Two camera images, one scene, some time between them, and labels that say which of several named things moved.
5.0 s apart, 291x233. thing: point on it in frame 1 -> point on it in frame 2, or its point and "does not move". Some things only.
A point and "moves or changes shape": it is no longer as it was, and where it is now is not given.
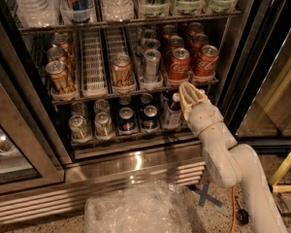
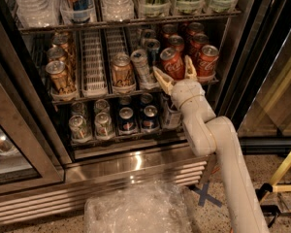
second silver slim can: (150, 44) does not move
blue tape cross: (204, 195) does not move
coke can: (194, 27) does not move
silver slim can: (151, 58) -> (143, 71)
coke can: (179, 64) moves or changes shape
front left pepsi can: (126, 119) does not move
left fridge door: (26, 146) does not move
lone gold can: (122, 71) does not move
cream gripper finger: (187, 98) -> (164, 79)
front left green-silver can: (79, 128) does not move
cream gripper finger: (190, 95) -> (190, 71)
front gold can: (59, 78) does not move
